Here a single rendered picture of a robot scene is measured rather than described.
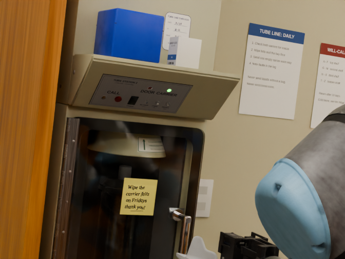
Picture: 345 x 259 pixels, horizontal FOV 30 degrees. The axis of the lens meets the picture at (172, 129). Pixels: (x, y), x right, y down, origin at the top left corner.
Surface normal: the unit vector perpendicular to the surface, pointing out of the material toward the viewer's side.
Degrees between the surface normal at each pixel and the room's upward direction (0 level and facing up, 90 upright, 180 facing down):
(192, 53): 90
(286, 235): 125
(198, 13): 90
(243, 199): 90
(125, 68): 135
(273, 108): 90
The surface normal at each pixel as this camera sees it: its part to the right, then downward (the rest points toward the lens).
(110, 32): -0.88, -0.08
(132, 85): 0.23, 0.77
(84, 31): 0.45, 0.10
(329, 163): -0.02, -0.55
